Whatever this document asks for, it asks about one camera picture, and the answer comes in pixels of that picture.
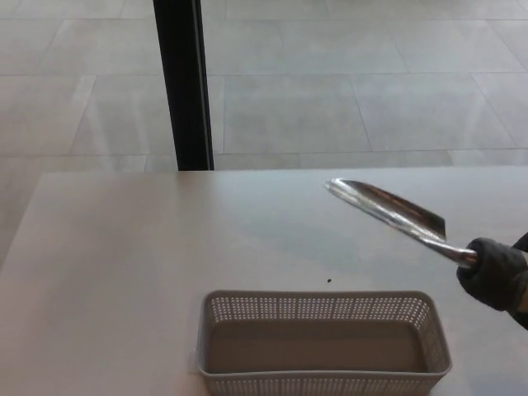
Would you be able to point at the grey perforated plastic basket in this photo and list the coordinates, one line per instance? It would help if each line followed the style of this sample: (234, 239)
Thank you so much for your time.
(317, 381)

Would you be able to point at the black vertical post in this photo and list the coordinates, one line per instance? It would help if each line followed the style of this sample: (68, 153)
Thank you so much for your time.
(185, 82)

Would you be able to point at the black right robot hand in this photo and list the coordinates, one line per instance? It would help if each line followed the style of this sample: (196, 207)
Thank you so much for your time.
(499, 276)

